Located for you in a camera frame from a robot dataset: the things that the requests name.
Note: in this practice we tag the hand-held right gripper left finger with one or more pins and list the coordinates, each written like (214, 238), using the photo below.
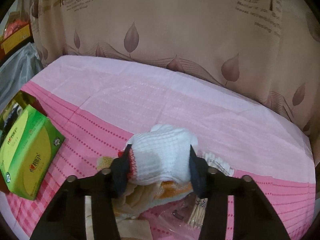
(122, 172)

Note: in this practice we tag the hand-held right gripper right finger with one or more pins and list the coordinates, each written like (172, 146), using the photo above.
(197, 177)

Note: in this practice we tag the white knit glove red trim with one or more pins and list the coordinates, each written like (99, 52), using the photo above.
(162, 155)

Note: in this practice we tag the cream cloth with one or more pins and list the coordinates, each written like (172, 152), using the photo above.
(135, 230)

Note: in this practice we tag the red and gold tin box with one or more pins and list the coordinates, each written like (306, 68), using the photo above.
(35, 102)

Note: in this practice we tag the cotton swab packet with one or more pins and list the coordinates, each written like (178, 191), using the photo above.
(220, 165)

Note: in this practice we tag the orange and white towel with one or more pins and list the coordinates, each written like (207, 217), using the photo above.
(170, 191)

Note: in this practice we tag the clear plastic bag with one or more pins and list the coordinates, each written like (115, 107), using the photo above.
(172, 220)

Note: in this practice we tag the green tissue pack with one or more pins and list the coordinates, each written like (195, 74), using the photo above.
(30, 155)

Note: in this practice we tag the grey plastic bag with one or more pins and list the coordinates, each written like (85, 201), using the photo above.
(20, 65)

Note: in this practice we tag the beige leaf print curtain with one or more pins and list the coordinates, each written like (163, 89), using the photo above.
(175, 30)

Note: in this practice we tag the orange cardboard box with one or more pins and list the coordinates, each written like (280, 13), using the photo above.
(15, 39)

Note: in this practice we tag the red orange bag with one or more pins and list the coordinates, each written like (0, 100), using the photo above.
(17, 26)

